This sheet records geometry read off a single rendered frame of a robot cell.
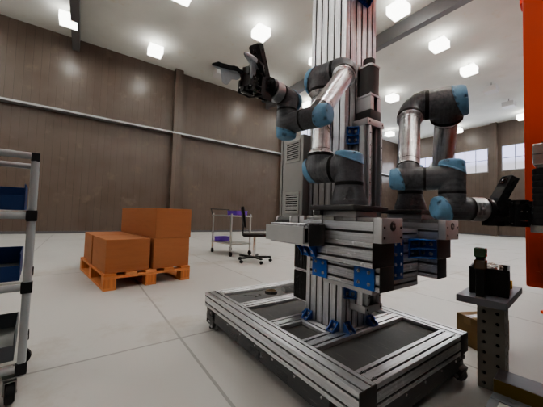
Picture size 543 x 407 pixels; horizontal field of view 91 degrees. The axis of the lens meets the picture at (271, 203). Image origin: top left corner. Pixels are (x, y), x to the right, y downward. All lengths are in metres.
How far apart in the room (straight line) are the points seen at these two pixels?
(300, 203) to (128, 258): 2.12
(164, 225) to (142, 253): 0.36
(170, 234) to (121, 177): 8.02
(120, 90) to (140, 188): 3.58
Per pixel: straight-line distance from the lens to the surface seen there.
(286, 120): 1.01
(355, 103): 1.53
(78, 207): 11.02
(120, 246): 3.12
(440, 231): 1.44
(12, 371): 1.60
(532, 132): 1.53
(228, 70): 0.98
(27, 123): 11.42
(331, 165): 1.15
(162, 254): 3.24
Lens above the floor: 0.77
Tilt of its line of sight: 3 degrees up
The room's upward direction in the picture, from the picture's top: 2 degrees clockwise
